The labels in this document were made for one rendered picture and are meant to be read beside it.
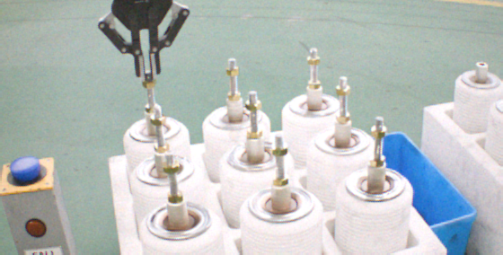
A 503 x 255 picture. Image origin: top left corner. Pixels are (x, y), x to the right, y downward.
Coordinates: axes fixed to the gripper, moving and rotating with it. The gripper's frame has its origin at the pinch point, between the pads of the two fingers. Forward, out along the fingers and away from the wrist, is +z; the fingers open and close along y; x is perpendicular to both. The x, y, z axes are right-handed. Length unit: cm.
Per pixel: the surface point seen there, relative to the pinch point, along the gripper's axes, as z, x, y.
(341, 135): 8.3, 12.3, -23.3
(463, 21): 35, -102, -112
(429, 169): 24, 1, -44
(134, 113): 35, -62, 2
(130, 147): 10.7, 2.6, 3.9
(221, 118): 9.7, -0.6, -9.7
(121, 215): 17.0, 9.9, 6.7
